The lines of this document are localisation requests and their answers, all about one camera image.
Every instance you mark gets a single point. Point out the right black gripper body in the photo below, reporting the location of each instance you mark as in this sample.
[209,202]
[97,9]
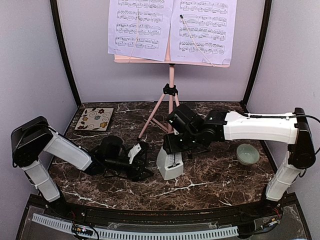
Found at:
[189,142]

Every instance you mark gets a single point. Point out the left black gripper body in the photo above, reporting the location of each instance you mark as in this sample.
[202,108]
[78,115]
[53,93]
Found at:
[111,163]

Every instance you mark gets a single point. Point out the white metronome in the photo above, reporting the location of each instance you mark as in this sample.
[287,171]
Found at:
[170,166]

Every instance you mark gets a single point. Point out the pink music stand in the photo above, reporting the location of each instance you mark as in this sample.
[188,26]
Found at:
[170,89]

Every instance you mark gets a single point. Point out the purple sheet music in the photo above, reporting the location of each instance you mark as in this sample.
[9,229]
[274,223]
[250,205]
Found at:
[139,28]
[202,31]

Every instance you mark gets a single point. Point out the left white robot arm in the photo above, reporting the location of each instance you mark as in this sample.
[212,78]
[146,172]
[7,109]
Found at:
[29,140]

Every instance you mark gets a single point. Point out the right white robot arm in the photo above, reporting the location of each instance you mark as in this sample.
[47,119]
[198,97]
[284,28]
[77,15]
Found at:
[227,125]

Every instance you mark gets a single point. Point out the floral ceramic tile coaster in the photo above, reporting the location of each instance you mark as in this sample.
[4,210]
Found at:
[94,119]

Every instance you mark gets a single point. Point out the pale green bowl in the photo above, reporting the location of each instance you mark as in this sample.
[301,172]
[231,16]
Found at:
[247,154]

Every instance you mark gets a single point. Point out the small circuit board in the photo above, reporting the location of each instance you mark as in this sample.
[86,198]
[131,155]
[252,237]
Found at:
[81,231]

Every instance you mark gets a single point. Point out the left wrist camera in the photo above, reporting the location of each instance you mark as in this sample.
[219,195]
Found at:
[137,150]

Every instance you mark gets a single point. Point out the white slotted cable duct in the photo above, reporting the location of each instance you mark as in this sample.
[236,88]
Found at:
[109,234]

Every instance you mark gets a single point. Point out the right black frame post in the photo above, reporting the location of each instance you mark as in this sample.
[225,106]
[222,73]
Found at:
[258,53]

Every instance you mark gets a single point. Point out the black frame post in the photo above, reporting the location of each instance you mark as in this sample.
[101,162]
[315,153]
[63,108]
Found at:
[258,53]
[63,51]

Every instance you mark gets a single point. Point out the left black frame post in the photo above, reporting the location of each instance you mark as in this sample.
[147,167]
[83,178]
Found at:
[63,51]

